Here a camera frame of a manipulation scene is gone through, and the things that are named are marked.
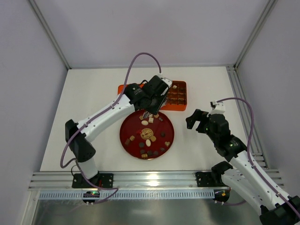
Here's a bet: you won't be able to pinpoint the aluminium front rail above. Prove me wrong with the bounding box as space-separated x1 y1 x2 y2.
28 169 285 191

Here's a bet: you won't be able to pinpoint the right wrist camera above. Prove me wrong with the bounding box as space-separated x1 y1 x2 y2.
209 101 225 115

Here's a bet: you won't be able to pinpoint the orange chocolate box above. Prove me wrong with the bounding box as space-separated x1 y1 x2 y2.
161 81 188 112

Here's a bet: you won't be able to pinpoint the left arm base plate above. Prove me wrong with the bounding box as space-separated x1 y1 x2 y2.
72 173 114 188

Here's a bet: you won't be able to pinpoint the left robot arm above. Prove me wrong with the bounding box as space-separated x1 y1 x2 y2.
63 75 173 188

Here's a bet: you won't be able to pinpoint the white oval swirl chocolate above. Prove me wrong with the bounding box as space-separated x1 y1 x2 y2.
145 139 151 147

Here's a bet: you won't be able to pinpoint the right corner frame post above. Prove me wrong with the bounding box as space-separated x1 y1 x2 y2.
234 0 278 69

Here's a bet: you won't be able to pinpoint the right controller board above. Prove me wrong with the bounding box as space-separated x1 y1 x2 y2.
214 189 230 202

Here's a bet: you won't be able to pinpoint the aluminium rail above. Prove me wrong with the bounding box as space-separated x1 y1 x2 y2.
28 169 285 191
226 65 269 170

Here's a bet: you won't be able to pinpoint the corner frame post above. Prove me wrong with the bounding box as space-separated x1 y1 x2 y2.
28 0 71 70
234 0 278 69

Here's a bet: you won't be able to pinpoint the metal tongs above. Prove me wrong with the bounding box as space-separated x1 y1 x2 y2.
142 111 153 119

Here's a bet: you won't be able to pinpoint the left corner frame post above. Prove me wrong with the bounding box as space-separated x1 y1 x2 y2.
28 0 71 70

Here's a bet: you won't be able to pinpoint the left controller board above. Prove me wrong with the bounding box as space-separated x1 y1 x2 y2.
83 191 100 198

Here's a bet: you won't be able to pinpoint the right side aluminium rail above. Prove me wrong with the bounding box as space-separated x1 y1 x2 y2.
226 65 269 170

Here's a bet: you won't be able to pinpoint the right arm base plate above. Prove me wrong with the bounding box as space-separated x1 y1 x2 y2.
195 171 229 188

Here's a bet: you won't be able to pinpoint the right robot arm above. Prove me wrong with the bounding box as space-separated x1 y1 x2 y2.
186 109 300 225

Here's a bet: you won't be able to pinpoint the tan fluted cup chocolate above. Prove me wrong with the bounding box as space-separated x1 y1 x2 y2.
150 136 156 142

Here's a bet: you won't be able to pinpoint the controller board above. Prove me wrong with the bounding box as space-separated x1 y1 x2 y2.
83 191 100 198
214 189 230 202

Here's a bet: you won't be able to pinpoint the orange box lid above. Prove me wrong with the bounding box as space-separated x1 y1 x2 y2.
117 84 128 95

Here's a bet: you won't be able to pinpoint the round red plate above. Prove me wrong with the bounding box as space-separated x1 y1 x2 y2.
119 111 175 160

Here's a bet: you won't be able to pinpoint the tan barrel chocolate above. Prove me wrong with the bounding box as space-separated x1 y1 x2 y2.
141 153 148 159

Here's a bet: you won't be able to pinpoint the slotted cable duct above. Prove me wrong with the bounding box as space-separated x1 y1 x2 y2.
39 189 215 200

